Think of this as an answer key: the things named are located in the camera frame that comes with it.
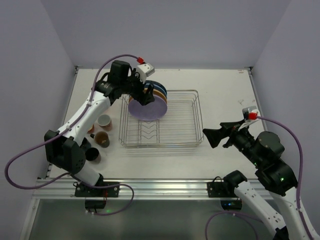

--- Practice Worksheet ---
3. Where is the pink dotted mug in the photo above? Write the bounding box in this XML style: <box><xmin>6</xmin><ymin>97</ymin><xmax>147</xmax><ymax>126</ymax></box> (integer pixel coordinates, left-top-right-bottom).
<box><xmin>97</xmin><ymin>114</ymin><xmax>113</xmax><ymax>132</ymax></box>

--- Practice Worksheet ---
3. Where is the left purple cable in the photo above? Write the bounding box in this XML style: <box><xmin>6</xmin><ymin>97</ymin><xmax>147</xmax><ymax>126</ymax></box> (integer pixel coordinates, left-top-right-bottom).
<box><xmin>4</xmin><ymin>53</ymin><xmax>135</xmax><ymax>216</ymax></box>

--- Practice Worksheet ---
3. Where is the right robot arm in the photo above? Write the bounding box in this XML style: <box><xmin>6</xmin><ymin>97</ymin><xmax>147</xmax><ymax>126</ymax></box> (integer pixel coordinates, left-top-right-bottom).
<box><xmin>202</xmin><ymin>106</ymin><xmax>320</xmax><ymax>240</ymax></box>

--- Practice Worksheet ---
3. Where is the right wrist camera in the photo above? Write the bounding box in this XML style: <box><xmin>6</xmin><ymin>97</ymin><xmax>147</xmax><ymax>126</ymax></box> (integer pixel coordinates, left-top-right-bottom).
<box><xmin>238</xmin><ymin>106</ymin><xmax>260</xmax><ymax>131</ymax></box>

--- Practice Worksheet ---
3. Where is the orange mug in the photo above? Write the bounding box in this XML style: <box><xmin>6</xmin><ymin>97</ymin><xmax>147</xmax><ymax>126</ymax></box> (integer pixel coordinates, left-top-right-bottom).
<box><xmin>87</xmin><ymin>124</ymin><xmax>95</xmax><ymax>134</ymax></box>

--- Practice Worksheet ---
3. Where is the light blue plate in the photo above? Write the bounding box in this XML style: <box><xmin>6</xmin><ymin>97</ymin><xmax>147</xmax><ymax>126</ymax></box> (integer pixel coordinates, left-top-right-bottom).
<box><xmin>144</xmin><ymin>83</ymin><xmax>168</xmax><ymax>99</ymax></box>

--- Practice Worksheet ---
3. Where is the black cup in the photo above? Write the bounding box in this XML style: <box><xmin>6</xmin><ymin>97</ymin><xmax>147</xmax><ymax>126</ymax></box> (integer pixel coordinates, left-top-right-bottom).
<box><xmin>90</xmin><ymin>131</ymin><xmax>110</xmax><ymax>148</ymax></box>

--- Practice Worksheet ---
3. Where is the purple plate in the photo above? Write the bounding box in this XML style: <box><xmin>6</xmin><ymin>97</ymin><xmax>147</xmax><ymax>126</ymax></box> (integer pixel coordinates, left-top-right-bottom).
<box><xmin>128</xmin><ymin>96</ymin><xmax>168</xmax><ymax>121</ymax></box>

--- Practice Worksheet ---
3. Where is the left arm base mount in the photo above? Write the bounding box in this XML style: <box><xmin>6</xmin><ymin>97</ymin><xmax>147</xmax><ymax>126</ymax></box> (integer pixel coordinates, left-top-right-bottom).
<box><xmin>73</xmin><ymin>182</ymin><xmax>120</xmax><ymax>213</ymax></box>

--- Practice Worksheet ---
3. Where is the dark red cup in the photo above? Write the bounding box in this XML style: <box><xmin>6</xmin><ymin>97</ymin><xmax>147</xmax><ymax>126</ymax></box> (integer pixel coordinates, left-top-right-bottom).
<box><xmin>85</xmin><ymin>147</ymin><xmax>101</xmax><ymax>163</ymax></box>

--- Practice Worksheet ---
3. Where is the aluminium frame rail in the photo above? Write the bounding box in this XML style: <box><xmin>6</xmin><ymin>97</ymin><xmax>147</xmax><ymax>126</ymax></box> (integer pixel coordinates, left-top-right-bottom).
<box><xmin>31</xmin><ymin>176</ymin><xmax>296</xmax><ymax>201</ymax></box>

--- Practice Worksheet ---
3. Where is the metal wire dish rack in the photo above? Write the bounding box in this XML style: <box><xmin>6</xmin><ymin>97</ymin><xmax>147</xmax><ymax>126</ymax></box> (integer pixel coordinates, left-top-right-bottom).
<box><xmin>119</xmin><ymin>89</ymin><xmax>204</xmax><ymax>148</ymax></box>

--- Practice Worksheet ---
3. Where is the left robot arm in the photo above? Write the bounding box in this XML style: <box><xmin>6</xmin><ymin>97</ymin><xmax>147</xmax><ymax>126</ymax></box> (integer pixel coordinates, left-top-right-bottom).
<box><xmin>44</xmin><ymin>68</ymin><xmax>155</xmax><ymax>186</ymax></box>

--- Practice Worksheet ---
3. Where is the yellow plate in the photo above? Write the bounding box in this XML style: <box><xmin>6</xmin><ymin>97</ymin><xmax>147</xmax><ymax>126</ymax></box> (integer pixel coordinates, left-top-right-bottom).
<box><xmin>128</xmin><ymin>90</ymin><xmax>167</xmax><ymax>103</ymax></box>

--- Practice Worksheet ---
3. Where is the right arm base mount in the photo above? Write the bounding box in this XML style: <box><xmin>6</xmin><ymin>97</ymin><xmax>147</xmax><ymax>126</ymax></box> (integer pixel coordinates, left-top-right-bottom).
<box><xmin>206</xmin><ymin>176</ymin><xmax>243</xmax><ymax>211</ymax></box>

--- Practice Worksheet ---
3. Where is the dark teal plate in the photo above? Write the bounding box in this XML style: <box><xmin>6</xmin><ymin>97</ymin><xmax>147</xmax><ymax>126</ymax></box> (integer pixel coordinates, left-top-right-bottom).
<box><xmin>145</xmin><ymin>80</ymin><xmax>167</xmax><ymax>91</ymax></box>

